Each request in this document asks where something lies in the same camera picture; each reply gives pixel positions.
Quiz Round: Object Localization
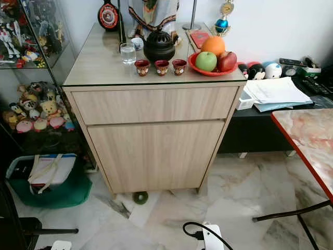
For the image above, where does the pink round plush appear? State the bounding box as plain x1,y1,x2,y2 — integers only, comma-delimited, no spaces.
16,120,34,133

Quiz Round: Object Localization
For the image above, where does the yellow bear plush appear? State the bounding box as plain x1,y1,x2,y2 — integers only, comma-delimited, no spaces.
41,100,60,119

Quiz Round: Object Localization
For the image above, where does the white robot model figure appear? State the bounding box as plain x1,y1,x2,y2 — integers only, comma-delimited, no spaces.
3,26,21,60

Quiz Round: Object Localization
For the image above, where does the glass display cabinet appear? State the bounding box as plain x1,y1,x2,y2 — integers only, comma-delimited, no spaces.
0,0,97,172

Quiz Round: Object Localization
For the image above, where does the black chair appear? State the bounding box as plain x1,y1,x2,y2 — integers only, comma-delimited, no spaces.
0,180,79,250

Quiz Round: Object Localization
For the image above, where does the green fabric bag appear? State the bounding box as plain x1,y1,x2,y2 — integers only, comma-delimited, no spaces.
6,154,93,209

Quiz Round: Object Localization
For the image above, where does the clear glass of water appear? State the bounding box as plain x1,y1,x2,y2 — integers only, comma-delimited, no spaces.
120,43,137,65

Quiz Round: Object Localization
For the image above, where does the black vase with red label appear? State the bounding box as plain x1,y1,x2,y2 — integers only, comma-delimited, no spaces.
97,0,120,31

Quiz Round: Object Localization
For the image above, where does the light wood cabinet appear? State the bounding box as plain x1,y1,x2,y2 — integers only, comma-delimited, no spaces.
62,23,248,196

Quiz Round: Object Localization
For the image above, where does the small white cup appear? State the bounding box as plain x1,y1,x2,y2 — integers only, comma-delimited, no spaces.
131,37,144,51

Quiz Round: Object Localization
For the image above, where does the black incense burner pot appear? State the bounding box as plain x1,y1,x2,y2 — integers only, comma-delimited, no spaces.
139,29,178,63

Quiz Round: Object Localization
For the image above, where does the robed figurine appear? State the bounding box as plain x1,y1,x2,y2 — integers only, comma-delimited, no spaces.
127,0,180,33

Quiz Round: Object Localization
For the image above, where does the green apple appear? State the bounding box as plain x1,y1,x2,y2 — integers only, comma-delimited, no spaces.
195,51,218,72

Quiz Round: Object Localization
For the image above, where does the red fruit plate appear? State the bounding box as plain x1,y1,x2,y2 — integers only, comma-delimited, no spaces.
187,51,238,77

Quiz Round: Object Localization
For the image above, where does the red booklet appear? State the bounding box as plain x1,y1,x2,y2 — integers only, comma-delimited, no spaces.
189,30,212,49

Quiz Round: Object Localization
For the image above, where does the metal stand pole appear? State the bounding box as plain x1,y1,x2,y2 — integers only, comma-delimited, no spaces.
182,0,203,31

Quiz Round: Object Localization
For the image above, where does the orange fruit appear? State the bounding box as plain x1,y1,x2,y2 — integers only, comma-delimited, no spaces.
201,35,226,57

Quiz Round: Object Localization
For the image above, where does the red apple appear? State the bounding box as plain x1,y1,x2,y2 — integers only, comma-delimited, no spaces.
216,51,238,72

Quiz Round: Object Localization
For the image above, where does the blue globe trophy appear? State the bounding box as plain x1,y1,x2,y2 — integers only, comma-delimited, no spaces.
214,0,235,35

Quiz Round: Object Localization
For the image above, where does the black low bench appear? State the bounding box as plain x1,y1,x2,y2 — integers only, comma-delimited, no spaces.
219,73,333,154

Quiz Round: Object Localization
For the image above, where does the black round toy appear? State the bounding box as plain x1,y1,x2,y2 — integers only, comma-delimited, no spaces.
246,64,266,81

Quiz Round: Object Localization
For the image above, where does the stack of white papers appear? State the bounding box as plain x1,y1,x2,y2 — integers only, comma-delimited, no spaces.
242,77,313,111

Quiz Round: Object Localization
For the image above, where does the black remote control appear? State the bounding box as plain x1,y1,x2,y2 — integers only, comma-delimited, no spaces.
297,77,331,95
279,58,305,67

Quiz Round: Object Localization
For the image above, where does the black table leg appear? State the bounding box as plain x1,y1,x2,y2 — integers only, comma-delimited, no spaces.
252,201,333,250

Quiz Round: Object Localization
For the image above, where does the marble table with red edge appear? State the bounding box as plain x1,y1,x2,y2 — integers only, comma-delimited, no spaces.
271,108,333,203

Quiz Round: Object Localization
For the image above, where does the white box with straps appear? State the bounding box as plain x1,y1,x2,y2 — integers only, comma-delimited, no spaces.
29,154,77,188

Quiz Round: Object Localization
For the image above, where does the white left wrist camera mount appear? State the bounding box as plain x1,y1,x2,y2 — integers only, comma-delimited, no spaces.
51,241,72,250

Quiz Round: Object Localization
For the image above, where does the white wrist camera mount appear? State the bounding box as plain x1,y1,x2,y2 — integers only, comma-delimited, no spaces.
51,241,72,250
202,224,224,250

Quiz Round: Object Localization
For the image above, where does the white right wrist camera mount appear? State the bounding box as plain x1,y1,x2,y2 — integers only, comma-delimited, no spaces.
202,224,224,250

